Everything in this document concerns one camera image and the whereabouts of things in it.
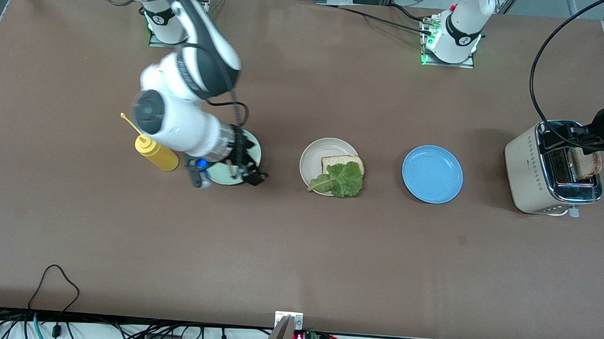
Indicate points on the small metal bracket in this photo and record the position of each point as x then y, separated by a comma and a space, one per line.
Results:
296, 321

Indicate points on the brown bread slice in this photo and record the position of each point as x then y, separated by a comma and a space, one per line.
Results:
333, 161
586, 165

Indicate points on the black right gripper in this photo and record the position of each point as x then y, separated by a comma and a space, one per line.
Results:
240, 149

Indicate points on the pale green plate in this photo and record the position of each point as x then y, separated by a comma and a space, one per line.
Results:
254, 146

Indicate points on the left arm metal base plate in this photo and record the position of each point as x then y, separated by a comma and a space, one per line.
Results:
447, 64

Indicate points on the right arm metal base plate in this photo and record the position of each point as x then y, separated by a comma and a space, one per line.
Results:
158, 43

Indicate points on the green lettuce leaf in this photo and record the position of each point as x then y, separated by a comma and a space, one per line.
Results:
343, 181

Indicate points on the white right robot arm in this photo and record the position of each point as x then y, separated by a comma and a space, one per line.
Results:
180, 116

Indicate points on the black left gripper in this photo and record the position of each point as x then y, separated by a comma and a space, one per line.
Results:
602, 121

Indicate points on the small red digit display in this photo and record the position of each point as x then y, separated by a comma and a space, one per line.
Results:
299, 338

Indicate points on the blue plate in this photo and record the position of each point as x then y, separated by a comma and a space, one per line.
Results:
432, 175

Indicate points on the yellow mustard squeeze bottle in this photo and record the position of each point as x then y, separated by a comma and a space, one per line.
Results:
160, 154

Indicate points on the beige plate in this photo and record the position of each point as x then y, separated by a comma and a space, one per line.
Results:
312, 162

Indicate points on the beige chrome toaster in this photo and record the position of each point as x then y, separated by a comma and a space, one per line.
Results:
524, 171

